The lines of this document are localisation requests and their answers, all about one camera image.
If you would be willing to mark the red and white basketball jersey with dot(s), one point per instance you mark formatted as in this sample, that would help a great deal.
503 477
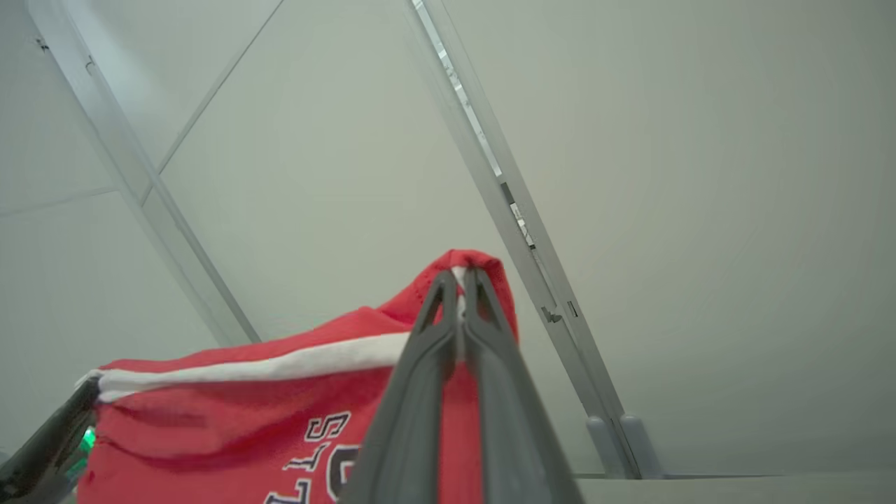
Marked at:
231 434

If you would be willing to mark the grey partition post with feet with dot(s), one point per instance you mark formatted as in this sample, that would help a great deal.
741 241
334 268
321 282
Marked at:
490 175

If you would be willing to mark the grey metal frame bar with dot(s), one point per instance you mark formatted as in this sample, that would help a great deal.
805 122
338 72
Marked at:
140 182

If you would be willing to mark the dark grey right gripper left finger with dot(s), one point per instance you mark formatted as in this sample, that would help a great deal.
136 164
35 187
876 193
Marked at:
409 427

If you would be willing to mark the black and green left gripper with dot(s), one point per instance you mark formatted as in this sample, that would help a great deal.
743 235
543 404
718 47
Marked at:
82 451

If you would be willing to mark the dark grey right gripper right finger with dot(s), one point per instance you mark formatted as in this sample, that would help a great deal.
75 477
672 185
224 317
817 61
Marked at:
518 434

